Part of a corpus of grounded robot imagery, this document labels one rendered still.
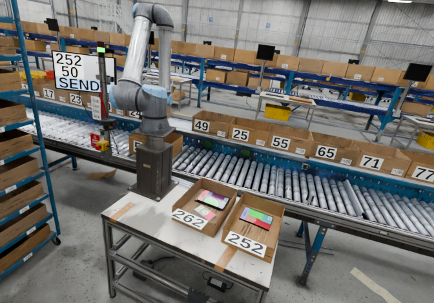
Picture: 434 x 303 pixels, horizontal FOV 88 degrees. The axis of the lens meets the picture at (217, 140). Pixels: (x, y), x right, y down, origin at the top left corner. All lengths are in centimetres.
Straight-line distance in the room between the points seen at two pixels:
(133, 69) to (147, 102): 25
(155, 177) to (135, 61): 75
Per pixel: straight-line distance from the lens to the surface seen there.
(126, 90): 148
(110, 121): 199
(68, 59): 225
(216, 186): 165
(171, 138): 224
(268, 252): 129
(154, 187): 159
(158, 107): 141
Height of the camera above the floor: 173
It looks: 22 degrees down
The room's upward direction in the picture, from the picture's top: 7 degrees clockwise
